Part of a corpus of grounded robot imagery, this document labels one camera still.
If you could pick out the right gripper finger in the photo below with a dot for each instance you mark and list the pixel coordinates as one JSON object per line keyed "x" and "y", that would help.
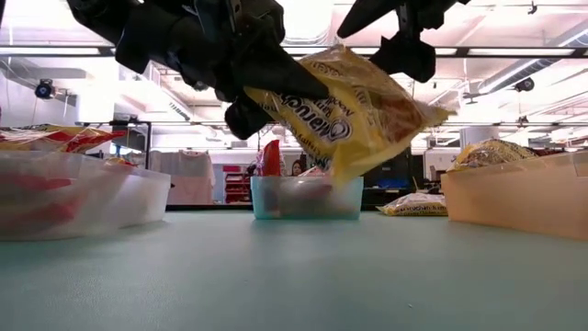
{"x": 372, "y": 16}
{"x": 406, "y": 55}

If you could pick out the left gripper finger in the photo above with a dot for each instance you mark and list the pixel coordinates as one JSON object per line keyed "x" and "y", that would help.
{"x": 280, "y": 78}
{"x": 245, "y": 119}

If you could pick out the red spicy chicken noodle pack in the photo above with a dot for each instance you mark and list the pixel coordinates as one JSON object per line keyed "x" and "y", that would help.
{"x": 272, "y": 158}
{"x": 312, "y": 193}

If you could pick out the red and yellow ramen pack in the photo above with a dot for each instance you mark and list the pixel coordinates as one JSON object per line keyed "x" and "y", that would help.
{"x": 78, "y": 138}

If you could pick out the red storage shelf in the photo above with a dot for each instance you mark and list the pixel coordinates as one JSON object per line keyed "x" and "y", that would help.
{"x": 236, "y": 184}

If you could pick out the person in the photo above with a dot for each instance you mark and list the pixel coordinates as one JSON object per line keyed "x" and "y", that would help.
{"x": 297, "y": 167}

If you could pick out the white cloth cover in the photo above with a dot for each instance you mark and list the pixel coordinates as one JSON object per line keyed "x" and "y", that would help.
{"x": 184, "y": 179}

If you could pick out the white sign board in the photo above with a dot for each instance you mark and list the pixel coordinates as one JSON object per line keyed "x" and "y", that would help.
{"x": 436, "y": 161}

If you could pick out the small black ceiling hook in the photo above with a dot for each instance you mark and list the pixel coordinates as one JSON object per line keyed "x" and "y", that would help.
{"x": 533, "y": 8}

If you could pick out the black computer monitor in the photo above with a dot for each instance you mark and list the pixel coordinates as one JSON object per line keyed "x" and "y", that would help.
{"x": 390, "y": 172}

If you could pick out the blue storage box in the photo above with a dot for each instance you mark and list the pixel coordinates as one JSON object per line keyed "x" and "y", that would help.
{"x": 390, "y": 184}

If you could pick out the teal plastic bin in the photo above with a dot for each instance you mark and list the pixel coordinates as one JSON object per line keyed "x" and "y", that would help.
{"x": 349, "y": 202}

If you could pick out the clear plastic bin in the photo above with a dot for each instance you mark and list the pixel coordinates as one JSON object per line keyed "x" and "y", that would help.
{"x": 138, "y": 197}

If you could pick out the yellow and white ramen pack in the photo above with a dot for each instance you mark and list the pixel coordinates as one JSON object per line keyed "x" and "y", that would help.
{"x": 413, "y": 209}

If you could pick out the green table mat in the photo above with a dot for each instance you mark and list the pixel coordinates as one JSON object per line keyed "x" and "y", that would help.
{"x": 294, "y": 276}

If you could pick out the tan orange plastic bin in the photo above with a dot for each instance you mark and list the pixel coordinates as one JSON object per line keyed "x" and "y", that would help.
{"x": 514, "y": 202}

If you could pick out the black ceiling camera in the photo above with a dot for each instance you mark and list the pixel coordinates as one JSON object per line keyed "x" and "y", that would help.
{"x": 524, "y": 84}
{"x": 45, "y": 89}

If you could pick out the black rack frame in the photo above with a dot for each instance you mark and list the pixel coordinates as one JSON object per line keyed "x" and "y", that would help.
{"x": 115, "y": 123}

